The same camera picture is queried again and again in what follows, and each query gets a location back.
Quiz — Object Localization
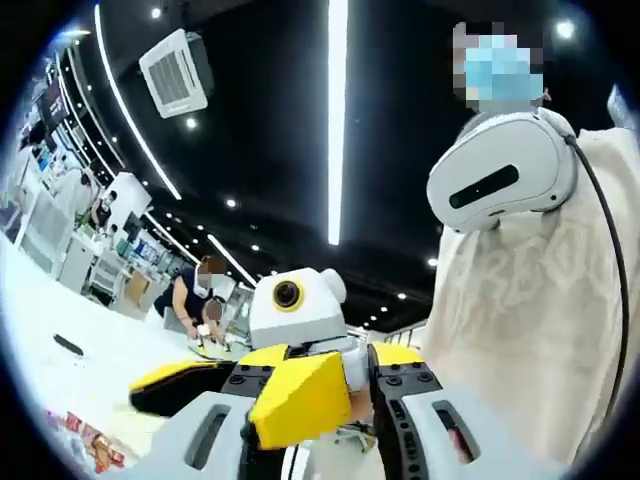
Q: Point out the store display shelves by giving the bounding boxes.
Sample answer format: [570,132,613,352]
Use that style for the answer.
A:
[0,47,126,304]

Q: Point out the person in beige top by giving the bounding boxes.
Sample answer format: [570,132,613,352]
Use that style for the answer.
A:
[418,126,640,469]

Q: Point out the white VR headset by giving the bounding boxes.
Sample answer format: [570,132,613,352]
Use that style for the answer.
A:
[426,106,582,235]

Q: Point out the short ceiling light strip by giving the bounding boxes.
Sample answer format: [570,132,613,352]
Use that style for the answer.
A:
[206,233,259,288]

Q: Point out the black device cable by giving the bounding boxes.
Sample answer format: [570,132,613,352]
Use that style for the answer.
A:
[563,132,631,429]

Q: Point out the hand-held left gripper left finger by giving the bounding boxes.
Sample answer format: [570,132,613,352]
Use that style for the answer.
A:
[122,343,292,480]

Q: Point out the white hanging sign board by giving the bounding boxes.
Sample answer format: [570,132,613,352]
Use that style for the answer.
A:
[99,171,153,236]

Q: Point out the pile of red snack packets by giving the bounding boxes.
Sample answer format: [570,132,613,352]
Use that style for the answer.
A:
[45,408,127,475]

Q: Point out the curved ceiling light strip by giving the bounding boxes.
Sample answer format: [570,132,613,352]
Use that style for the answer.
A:
[93,3,183,202]

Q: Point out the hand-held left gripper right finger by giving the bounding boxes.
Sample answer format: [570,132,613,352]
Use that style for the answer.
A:
[368,342,506,480]

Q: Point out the straight ceiling light strip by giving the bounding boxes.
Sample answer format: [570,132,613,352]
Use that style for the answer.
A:
[326,0,350,247]

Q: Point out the round tray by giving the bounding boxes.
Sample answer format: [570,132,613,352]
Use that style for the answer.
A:
[185,335,254,362]

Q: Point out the small black flat object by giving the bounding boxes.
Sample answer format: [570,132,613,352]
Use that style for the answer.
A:
[52,332,85,358]

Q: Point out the white ceiling air conditioner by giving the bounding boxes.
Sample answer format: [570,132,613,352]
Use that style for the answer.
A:
[138,27,217,120]

